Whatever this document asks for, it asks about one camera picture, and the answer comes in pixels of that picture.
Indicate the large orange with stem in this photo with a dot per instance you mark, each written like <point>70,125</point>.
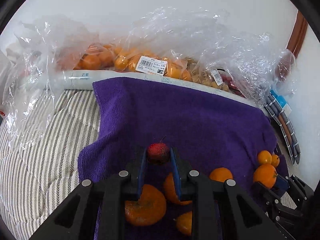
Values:
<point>148,210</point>

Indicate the blue white tissue pack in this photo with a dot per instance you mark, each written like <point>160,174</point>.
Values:
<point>282,102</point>

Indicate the red lychee fruit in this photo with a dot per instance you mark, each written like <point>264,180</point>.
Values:
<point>158,152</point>

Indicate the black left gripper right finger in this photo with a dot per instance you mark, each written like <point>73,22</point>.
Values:
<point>220,210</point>

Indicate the striped bed quilt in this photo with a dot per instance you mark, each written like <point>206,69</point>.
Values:
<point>36,179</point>

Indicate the clear bag of mandarins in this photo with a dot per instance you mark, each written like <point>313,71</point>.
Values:
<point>157,44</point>

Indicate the orange round fruit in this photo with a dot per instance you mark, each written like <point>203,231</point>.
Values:
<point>265,174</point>

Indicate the grey checked folded cloth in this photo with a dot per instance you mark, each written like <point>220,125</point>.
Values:
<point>277,113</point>

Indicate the small orange mandarin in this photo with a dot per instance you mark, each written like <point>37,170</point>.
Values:
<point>221,174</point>

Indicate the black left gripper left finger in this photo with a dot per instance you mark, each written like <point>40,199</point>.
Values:
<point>97,210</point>

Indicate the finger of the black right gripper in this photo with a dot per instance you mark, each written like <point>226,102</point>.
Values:
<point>300,192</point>
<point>267,199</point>

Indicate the clear bag of longans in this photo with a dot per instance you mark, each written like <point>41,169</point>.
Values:
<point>254,65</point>

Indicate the brown wooden frame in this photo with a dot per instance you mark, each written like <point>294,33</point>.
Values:
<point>294,46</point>

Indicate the crumpled clear plastic bag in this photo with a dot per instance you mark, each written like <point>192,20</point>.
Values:
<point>42,60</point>

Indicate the purple towel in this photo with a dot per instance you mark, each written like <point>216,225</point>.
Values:
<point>207,130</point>

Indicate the yellow-orange kumquat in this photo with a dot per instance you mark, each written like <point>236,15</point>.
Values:
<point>264,157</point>

